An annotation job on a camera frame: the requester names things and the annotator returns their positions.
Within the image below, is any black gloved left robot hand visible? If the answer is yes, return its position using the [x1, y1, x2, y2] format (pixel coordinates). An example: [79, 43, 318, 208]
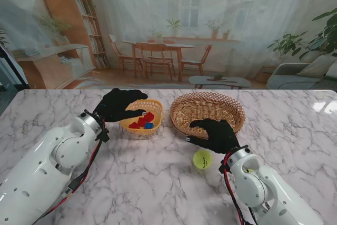
[93, 88, 148, 123]

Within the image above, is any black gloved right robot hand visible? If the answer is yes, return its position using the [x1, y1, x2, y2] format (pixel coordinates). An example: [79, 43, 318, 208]
[185, 119, 242, 155]

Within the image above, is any brown wicker basket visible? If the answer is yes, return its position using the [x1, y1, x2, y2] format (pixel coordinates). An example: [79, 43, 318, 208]
[170, 92, 246, 139]

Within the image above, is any yellow plastic basket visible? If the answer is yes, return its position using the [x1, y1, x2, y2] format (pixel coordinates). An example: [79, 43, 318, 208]
[120, 99, 166, 134]

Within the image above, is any printed room scene backdrop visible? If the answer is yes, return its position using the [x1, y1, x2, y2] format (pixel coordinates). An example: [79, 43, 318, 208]
[0, 0, 337, 90]

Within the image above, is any black stand pole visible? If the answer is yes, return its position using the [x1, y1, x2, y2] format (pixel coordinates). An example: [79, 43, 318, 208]
[0, 43, 29, 89]

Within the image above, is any red black right arm cable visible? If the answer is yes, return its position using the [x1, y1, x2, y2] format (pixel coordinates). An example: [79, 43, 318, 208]
[218, 152, 259, 225]

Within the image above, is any red black arm cable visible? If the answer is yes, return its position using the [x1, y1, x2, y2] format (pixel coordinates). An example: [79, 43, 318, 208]
[34, 119, 110, 225]
[218, 152, 259, 225]

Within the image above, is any red black left arm cable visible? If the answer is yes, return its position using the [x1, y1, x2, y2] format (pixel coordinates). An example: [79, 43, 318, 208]
[34, 119, 110, 225]

